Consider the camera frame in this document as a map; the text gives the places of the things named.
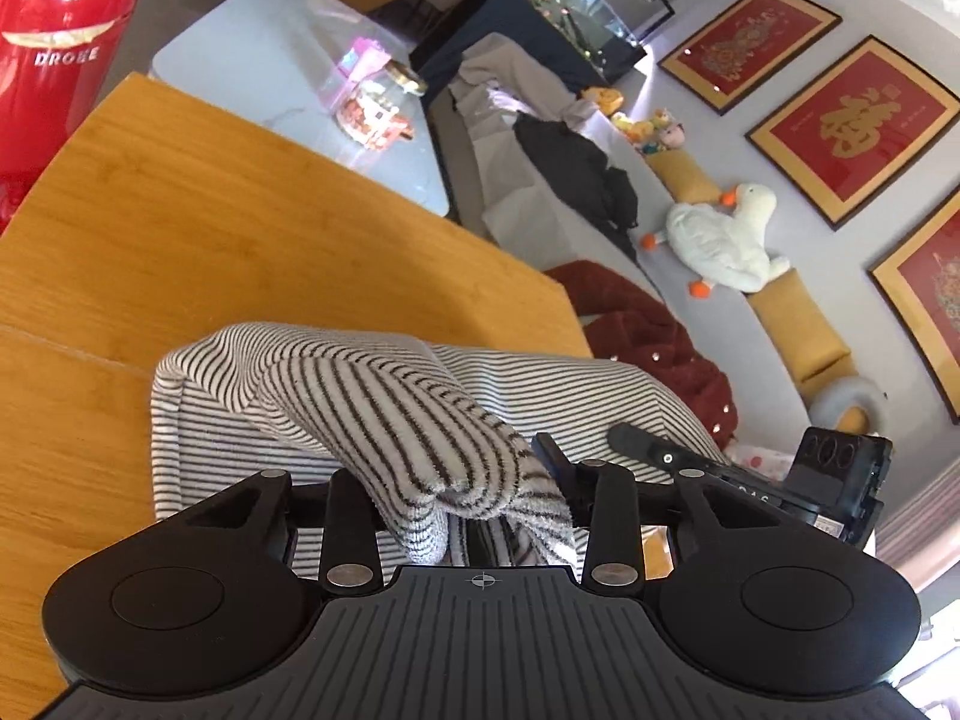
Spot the clear jar with gold lid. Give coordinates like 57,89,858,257
335,60,428,151

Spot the dark red fleece coat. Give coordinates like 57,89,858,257
544,261,736,451

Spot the black jacket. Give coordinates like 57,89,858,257
514,112,642,256

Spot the black white striped shirt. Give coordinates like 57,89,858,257
150,322,732,567

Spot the black aquarium cabinet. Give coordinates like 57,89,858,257
409,0,650,102

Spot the yellow green plush toy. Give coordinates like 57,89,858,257
611,111,653,148

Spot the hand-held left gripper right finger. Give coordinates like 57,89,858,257
532,431,745,590

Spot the white marble coffee table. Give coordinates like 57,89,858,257
150,0,451,218

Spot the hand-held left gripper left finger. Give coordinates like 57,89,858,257
176,469,377,590

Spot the red framed picture gold character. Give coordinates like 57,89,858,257
746,36,960,232

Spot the pink pig plush toy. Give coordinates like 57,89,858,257
652,111,688,152

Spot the glass aquarium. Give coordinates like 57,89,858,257
491,0,676,83

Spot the grey sofa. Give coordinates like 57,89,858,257
427,52,893,466

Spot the yellow cushion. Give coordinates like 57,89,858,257
646,150,725,203
750,274,860,406

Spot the white goose plush toy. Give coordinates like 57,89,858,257
640,181,792,301

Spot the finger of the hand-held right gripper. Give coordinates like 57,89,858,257
607,422,734,478

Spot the white furry round cushion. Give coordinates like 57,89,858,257
808,375,887,436

